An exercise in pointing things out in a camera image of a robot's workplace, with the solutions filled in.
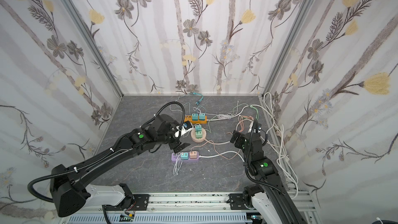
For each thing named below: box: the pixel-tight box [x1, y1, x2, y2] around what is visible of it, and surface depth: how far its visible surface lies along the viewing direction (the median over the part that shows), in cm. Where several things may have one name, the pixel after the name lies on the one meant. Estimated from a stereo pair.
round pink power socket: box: [190, 127, 207, 143], surface depth 97 cm
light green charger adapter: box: [195, 131, 203, 140], surface depth 94 cm
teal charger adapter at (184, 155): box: [180, 152, 189, 160], surface depth 84 cm
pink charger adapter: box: [189, 150, 198, 160], surface depth 84 cm
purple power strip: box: [171, 150, 199, 162], surface depth 84 cm
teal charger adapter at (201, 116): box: [199, 113, 206, 121], surface depth 102 cm
